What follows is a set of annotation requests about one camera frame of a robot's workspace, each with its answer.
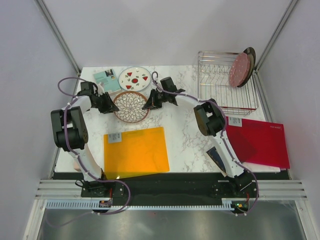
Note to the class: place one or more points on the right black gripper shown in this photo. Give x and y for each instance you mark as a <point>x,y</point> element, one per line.
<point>151,103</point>

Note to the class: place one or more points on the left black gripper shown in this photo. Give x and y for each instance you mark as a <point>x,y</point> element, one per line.
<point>110,106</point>

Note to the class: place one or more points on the brown rim floral plate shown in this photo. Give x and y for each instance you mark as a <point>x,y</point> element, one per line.
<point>130,107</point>

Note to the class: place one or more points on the metal wire dish rack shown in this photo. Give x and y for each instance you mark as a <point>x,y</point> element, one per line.
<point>213,83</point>

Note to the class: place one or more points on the pink polka dot plate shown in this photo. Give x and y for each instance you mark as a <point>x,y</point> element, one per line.
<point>239,70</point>

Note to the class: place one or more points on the dark rim beige plate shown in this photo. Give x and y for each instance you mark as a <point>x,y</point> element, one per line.
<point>251,53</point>

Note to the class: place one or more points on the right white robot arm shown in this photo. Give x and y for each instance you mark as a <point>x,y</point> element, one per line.
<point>212,123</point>

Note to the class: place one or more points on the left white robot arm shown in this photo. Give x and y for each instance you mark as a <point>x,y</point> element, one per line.
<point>70,132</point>

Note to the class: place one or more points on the teal book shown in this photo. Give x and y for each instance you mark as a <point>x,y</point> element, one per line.
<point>108,81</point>

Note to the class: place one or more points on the white watermelon pattern plate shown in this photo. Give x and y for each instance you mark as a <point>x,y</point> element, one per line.
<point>134,78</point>

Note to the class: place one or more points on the orange translucent plastic sheet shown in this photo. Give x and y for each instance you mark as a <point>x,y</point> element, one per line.
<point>135,153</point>

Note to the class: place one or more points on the pink cube power socket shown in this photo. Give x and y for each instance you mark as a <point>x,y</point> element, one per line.
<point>76,167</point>

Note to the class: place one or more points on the dark blue book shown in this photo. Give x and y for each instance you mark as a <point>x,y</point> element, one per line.
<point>215,157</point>

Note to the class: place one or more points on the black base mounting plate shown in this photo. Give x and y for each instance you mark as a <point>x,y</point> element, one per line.
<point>169,189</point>

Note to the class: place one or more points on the red translucent plastic sheet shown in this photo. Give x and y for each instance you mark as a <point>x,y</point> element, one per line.
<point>251,140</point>

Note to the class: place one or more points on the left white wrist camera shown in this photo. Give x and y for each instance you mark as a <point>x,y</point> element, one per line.
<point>100,87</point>

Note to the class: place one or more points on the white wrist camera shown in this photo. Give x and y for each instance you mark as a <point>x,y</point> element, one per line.
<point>100,87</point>
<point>154,81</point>

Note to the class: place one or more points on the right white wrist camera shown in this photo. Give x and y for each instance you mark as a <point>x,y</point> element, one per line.
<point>154,81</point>

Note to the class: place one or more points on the aluminium front rail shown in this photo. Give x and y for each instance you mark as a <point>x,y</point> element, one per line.
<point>268,190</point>

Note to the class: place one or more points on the left aluminium frame post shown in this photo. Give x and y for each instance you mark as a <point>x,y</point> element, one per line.
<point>57,34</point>

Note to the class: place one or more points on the aluminium frame post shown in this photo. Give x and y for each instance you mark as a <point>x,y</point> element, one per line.
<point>276,33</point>
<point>57,34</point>

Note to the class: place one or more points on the white slotted cable duct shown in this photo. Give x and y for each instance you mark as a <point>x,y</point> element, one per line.
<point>100,205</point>

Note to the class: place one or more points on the right aluminium frame post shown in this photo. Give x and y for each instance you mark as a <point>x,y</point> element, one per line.
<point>276,33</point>

